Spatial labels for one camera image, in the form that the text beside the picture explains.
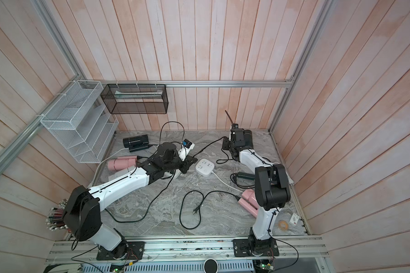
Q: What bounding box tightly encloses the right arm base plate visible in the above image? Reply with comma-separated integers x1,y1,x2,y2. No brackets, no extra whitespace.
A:
232,231,280,257

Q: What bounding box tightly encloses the white square power strip left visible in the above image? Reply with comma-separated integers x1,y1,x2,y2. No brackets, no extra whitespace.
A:
173,169,182,179

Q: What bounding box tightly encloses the round black white knob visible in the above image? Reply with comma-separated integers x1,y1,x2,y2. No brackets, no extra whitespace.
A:
203,258,219,273

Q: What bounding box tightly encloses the black mesh wall basket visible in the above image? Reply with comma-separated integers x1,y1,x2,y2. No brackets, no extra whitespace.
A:
101,83,169,114

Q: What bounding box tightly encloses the white cable right strip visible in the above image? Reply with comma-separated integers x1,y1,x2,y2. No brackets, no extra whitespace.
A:
211,161,295,193

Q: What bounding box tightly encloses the small white paper tag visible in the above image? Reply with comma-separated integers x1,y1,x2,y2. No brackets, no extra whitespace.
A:
290,213,300,226

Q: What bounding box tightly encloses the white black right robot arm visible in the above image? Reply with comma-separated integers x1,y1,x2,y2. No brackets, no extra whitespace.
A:
222,124,291,241

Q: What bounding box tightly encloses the dark green folded hair dryer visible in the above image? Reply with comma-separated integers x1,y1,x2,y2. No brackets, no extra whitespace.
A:
123,134,150,152

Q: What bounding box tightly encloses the white square power strip right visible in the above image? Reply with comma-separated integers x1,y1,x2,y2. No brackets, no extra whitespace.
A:
195,158,215,177

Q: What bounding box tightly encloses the red pencil cup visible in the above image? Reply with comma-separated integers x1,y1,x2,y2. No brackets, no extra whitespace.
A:
45,199,69,230

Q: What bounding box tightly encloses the dark green unfolded hair dryer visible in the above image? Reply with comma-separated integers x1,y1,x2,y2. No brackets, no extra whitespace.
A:
236,172,255,181

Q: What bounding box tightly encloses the white hair dryer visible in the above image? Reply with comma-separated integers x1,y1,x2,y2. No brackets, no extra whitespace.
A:
108,172,123,183

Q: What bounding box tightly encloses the tape roll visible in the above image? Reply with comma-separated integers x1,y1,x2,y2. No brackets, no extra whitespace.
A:
278,220,289,232

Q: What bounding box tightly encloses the dark green dryer far right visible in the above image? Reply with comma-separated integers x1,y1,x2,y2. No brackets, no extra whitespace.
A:
244,130,254,149

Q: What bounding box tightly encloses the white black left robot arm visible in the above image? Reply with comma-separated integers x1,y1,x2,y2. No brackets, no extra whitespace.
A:
61,139,197,259

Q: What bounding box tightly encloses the white wire mesh shelf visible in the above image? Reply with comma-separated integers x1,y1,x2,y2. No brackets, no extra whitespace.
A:
41,80,118,164

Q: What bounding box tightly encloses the black loose cord front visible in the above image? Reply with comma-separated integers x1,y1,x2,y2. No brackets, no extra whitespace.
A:
179,189,241,230

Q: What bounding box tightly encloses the pink folded hair dryer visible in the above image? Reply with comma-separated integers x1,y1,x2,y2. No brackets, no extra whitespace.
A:
108,155,138,171

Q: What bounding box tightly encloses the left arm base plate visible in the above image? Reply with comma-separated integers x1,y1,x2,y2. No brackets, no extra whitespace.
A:
96,241,145,260

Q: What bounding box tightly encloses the pink hair dryer under arm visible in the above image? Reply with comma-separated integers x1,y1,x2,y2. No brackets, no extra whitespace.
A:
238,189,259,218

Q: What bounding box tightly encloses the white square power strip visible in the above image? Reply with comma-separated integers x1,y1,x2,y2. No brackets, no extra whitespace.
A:
195,158,215,177
173,169,182,179

